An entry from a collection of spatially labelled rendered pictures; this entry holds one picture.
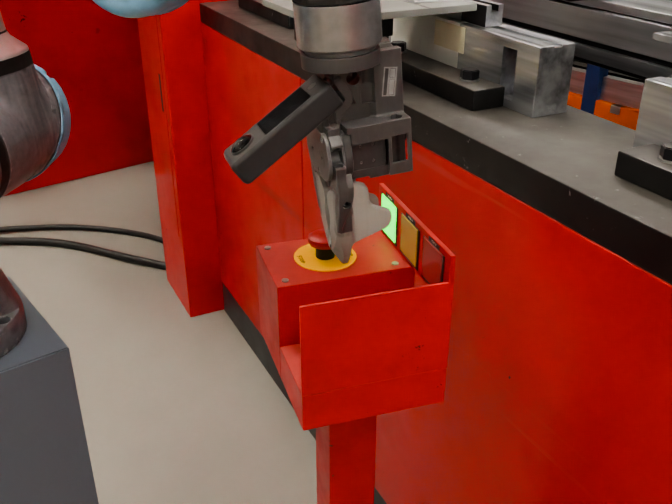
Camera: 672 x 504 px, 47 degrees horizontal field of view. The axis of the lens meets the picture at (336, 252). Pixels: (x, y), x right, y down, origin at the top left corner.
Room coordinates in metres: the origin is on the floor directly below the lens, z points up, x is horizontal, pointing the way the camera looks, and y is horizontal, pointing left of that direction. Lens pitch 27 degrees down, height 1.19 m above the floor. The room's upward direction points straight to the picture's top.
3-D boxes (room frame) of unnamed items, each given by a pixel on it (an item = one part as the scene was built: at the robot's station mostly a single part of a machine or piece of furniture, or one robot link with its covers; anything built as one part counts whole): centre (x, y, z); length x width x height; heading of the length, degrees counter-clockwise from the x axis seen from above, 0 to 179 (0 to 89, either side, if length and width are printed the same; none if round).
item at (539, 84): (1.19, -0.20, 0.92); 0.39 x 0.06 x 0.10; 26
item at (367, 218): (0.67, -0.03, 0.87); 0.06 x 0.03 x 0.09; 108
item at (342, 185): (0.66, 0.00, 0.92); 0.05 x 0.02 x 0.09; 18
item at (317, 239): (0.78, 0.01, 0.79); 0.04 x 0.04 x 0.04
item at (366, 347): (0.74, -0.01, 0.75); 0.20 x 0.16 x 0.18; 18
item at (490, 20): (1.23, -0.18, 0.98); 0.20 x 0.03 x 0.03; 26
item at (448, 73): (1.17, -0.15, 0.89); 0.30 x 0.05 x 0.03; 26
